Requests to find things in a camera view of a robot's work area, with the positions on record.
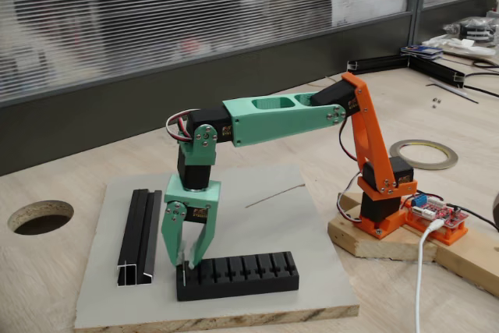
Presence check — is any thick black cable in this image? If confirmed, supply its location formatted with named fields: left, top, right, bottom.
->
left=462, top=71, right=499, bottom=97

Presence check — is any white cable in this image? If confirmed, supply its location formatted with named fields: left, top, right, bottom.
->
left=412, top=218, right=445, bottom=333

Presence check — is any grey plywood board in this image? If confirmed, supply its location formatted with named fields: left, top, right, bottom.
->
left=73, top=165, right=360, bottom=330

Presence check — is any red controller board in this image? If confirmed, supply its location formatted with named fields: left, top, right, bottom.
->
left=407, top=191, right=471, bottom=229

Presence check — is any blue card stack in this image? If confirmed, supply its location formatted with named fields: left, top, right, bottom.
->
left=400, top=44, right=444, bottom=60

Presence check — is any wooden plank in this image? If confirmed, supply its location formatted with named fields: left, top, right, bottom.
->
left=428, top=225, right=499, bottom=298

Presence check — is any black aluminium profile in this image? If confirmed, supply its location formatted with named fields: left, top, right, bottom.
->
left=116, top=189, right=163, bottom=289

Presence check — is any thin black cable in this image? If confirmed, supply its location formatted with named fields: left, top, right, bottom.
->
left=446, top=202, right=499, bottom=229

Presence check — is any white crumpled plastic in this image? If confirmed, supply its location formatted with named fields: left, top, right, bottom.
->
left=422, top=34, right=475, bottom=48

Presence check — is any black allen key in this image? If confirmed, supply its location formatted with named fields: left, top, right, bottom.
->
left=426, top=81, right=480, bottom=105

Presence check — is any black frame profile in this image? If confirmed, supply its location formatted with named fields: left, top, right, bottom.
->
left=405, top=55, right=468, bottom=89
left=346, top=55, right=410, bottom=76

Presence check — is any pale wooden base block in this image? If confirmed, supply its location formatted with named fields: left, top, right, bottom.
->
left=327, top=191, right=438, bottom=263

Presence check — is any black slotted tray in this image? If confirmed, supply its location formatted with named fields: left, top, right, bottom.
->
left=175, top=250, right=300, bottom=303

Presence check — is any black and silver device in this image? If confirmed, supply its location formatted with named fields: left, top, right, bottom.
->
left=442, top=16, right=499, bottom=44

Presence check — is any grey tape roll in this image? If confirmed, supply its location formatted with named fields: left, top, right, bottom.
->
left=389, top=139, right=460, bottom=171

